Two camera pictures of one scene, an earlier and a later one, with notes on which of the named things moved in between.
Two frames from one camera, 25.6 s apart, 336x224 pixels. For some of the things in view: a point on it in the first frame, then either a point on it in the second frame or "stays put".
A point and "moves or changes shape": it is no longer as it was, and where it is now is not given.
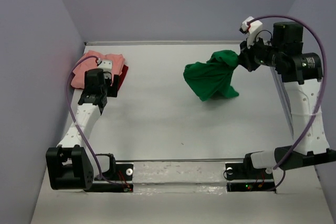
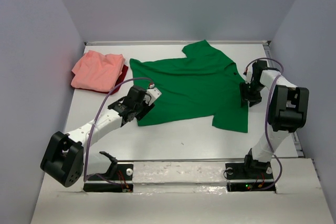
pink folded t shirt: x=88 y=62 stays put
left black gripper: x=112 y=90 → x=146 y=109
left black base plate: x=124 y=173 stays put
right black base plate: x=243 y=177 stays put
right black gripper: x=244 y=57 → x=244 y=95
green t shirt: x=212 y=78 moves or changes shape
